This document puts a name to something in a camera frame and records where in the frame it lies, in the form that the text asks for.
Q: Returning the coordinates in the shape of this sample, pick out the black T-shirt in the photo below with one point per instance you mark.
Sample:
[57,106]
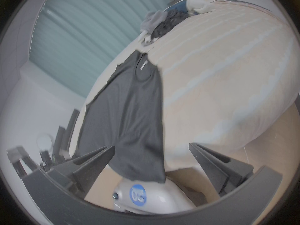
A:
[131,114]

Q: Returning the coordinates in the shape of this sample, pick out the round white mirror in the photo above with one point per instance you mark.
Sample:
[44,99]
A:
[44,143]

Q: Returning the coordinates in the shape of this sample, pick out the pile of clothes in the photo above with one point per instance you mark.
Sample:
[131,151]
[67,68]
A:
[164,24]

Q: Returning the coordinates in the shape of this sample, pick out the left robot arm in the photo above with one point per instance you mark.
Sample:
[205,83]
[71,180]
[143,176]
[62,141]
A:
[15,158]

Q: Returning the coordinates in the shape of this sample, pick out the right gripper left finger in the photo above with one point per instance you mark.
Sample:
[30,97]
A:
[91,167]

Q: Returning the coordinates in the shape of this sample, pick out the bed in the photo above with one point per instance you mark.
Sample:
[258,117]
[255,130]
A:
[222,78]

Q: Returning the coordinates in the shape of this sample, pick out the blue-green curtain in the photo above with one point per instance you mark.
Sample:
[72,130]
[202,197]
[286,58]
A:
[82,43]

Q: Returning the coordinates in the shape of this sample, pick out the black dressing table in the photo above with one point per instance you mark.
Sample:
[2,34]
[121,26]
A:
[59,139]

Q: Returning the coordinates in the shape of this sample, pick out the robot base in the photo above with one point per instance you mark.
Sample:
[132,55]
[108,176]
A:
[161,198]

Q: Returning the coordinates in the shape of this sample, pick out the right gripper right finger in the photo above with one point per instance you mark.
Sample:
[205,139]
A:
[213,170]

